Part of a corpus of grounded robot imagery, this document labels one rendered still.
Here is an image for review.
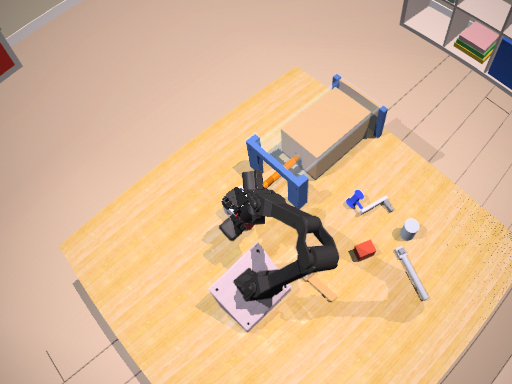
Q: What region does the grey cylinder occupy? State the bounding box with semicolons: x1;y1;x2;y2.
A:
400;218;420;241

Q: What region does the blue-handled crank handle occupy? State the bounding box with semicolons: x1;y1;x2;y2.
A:
346;189;394;214

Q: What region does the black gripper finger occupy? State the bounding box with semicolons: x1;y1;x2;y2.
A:
229;214;246;233

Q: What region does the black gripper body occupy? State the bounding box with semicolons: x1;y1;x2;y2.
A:
219;203;252;242

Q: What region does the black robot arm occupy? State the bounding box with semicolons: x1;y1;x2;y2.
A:
221;170;339;302

